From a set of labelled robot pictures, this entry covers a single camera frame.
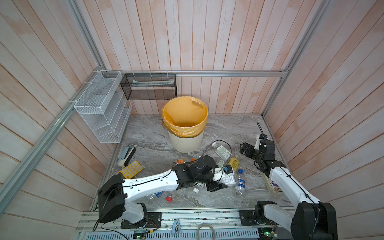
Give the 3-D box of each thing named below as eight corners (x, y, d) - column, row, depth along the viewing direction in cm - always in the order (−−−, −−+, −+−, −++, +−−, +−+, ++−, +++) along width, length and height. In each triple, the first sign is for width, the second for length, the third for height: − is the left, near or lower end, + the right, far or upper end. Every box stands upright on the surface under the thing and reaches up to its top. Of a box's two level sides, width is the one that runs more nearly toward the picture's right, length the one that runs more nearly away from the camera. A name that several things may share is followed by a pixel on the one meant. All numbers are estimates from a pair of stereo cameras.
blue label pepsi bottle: (234, 190, 84) (236, 188, 80) (235, 171, 92) (237, 167, 88) (243, 193, 83) (245, 190, 79) (243, 172, 91) (245, 169, 87)
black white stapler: (119, 166, 94) (117, 164, 91) (130, 148, 103) (128, 145, 100) (126, 168, 93) (123, 165, 90) (136, 150, 102) (134, 147, 99)
